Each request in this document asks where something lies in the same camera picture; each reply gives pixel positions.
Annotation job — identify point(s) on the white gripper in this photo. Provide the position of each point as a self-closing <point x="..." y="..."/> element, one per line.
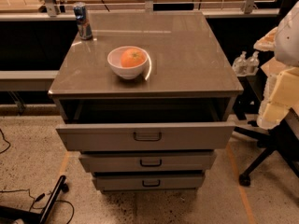
<point x="289" y="37"/>

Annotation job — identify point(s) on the orange fruit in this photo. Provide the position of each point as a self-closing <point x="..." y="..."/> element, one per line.
<point x="132" y="58"/>

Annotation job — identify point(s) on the white ceramic bowl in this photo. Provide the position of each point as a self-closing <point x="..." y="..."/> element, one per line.
<point x="114" y="61"/>

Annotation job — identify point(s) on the clear bottle right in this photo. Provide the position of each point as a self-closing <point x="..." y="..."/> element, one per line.
<point x="252" y="62"/>

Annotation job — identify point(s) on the clear bottle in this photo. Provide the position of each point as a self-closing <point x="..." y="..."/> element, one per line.
<point x="252" y="62"/>
<point x="239" y="64"/>

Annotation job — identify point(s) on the clear bottle left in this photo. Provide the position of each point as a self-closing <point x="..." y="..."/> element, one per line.
<point x="239" y="64"/>

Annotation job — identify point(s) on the black office chair base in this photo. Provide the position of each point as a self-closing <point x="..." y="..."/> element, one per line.
<point x="281" y="139"/>

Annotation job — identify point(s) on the top grey drawer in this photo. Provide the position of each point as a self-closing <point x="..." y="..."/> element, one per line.
<point x="145" y="136"/>

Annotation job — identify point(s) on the grey drawer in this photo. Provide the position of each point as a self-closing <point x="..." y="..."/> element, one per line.
<point x="145" y="136"/>
<point x="149" y="181"/>
<point x="147" y="161"/>

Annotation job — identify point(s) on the grey drawer cabinet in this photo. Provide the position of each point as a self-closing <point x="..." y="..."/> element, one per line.
<point x="186" y="79"/>

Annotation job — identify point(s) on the middle grey drawer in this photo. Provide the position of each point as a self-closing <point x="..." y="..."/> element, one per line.
<point x="147" y="161"/>

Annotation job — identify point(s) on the bottom grey drawer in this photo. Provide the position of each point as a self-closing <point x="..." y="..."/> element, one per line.
<point x="149" y="181"/>

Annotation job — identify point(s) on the blue silver drink can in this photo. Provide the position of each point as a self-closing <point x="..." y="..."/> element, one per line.
<point x="84" y="27"/>

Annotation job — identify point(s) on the grey side bench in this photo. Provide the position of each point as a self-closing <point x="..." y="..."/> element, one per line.
<point x="26" y="80"/>

